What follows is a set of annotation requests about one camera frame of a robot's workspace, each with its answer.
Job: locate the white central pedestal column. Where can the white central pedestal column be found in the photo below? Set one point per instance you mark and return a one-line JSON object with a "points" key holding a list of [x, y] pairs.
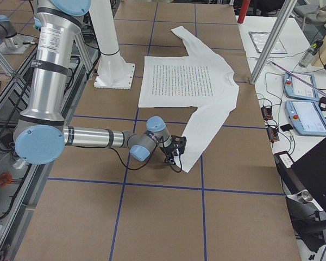
{"points": [[113, 71]]}

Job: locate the metal reacher stick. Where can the metal reacher stick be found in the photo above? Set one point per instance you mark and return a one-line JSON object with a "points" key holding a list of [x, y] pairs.
{"points": [[296, 77]]}

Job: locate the blue teach pendant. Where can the blue teach pendant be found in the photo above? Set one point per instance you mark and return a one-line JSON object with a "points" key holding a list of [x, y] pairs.
{"points": [[306, 117], [299, 90]]}

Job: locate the lower blue teach pendant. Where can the lower blue teach pendant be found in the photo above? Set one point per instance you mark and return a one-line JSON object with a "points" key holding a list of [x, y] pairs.
{"points": [[306, 117]]}

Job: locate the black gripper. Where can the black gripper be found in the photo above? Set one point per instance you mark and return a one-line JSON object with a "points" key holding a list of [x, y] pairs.
{"points": [[170, 150]]}

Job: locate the upper blue teach pendant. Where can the upper blue teach pendant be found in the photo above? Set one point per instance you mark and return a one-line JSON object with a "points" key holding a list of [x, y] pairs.
{"points": [[299, 90]]}

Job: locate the red cylinder bottle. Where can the red cylinder bottle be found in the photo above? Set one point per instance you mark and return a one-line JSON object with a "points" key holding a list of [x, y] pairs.
{"points": [[243, 11]]}

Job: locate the aluminium frame post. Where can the aluminium frame post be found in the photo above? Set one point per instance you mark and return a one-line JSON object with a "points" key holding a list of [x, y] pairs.
{"points": [[274, 34]]}

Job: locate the clear water bottle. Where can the clear water bottle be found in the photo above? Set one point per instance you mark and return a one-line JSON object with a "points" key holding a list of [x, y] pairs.
{"points": [[310, 53]]}

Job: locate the black laptop computer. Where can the black laptop computer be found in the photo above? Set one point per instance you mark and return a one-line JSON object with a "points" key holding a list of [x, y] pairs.
{"points": [[308, 172]]}

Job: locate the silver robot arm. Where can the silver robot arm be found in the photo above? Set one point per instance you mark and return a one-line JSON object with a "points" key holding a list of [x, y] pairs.
{"points": [[41, 134]]}

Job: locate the white long-sleeve printed shirt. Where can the white long-sleeve printed shirt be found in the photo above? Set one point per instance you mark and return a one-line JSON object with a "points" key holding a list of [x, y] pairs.
{"points": [[203, 80]]}

